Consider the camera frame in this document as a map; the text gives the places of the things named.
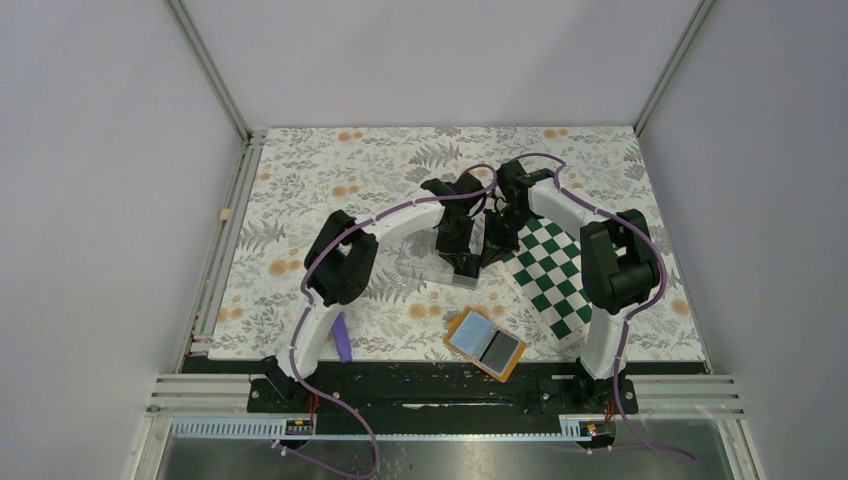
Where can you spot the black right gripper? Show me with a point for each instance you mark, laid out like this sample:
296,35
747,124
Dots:
490,254

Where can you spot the right aluminium frame post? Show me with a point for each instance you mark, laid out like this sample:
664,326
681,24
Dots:
677,57

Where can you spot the clear acrylic card box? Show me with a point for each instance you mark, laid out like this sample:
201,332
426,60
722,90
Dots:
419,259

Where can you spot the left aluminium frame post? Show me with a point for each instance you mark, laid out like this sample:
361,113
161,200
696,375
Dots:
208,68

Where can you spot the green white chessboard mat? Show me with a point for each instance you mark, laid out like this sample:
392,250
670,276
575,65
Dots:
545,272

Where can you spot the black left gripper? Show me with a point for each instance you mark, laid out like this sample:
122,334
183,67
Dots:
460,250

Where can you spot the orange leather card holder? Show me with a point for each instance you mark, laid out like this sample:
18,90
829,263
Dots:
469,334

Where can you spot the floral patterned table mat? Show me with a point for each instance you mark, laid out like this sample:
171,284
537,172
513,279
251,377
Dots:
303,175

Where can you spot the purple marker pen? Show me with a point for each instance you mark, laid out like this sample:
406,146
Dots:
341,339

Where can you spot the aluminium frame post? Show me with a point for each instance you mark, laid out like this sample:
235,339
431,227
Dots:
677,57
208,68

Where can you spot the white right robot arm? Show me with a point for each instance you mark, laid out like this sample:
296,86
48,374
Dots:
622,271

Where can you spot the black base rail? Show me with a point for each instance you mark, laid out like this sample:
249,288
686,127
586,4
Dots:
427,398

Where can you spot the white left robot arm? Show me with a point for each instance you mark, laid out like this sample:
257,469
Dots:
340,262

